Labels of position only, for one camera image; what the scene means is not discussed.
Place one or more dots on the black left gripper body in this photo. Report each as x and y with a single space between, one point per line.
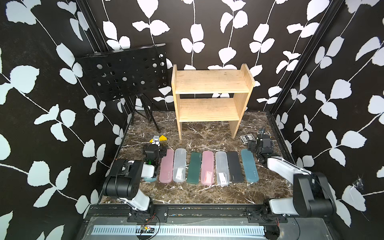
161 151

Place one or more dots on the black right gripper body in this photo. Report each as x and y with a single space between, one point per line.
253 144

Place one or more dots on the pink pencil case shelf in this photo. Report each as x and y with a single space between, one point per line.
207 168
166 167

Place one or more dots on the teal pencil case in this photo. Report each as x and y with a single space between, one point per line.
249 164

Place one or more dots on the white pencil case shelf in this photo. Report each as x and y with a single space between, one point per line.
179 168

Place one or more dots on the dark grey pencil case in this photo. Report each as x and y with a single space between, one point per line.
235 169

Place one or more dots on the dark green pencil case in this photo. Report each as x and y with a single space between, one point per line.
194 168

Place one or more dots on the clear frosted pencil case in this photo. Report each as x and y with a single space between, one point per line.
222 168

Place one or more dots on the light blue pencil case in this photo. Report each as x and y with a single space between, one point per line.
150 180

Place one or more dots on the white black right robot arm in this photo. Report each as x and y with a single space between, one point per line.
312 196

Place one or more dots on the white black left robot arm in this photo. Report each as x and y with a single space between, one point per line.
123 181

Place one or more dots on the wooden two-tier shelf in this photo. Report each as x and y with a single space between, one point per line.
212 96

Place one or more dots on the yellow triangular block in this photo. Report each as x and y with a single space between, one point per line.
162 138

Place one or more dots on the small green circuit board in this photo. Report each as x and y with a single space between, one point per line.
146 230

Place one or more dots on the black perforated music stand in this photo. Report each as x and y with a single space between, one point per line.
129 73

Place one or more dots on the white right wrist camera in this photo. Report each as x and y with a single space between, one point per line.
262 131

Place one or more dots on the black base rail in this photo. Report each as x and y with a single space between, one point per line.
253 213

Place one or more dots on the white perforated cable tray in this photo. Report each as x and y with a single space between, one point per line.
203 231

